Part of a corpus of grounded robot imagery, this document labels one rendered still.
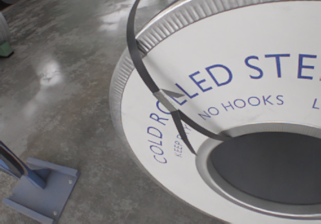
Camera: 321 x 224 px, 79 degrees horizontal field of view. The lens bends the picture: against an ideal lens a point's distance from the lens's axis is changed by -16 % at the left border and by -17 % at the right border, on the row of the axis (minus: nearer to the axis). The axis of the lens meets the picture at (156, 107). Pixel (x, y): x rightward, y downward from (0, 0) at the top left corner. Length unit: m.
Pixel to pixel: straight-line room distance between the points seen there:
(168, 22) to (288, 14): 0.21
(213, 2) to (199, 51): 0.11
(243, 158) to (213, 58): 0.65
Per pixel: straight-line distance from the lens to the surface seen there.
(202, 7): 0.40
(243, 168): 1.01
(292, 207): 1.00
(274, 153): 1.12
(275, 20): 0.39
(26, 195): 2.13
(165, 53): 0.49
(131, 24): 0.53
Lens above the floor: 1.44
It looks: 43 degrees down
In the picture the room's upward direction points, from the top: 17 degrees counter-clockwise
